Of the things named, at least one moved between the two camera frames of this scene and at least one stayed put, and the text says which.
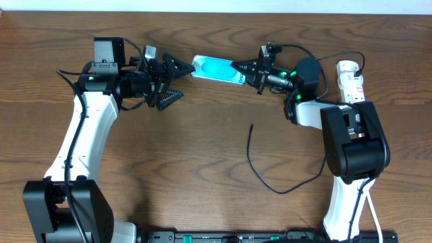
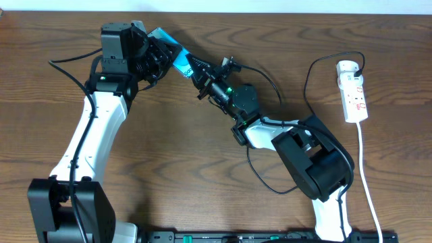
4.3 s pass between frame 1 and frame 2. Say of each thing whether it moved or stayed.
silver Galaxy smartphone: moved
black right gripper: moved
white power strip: stayed
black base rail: stayed
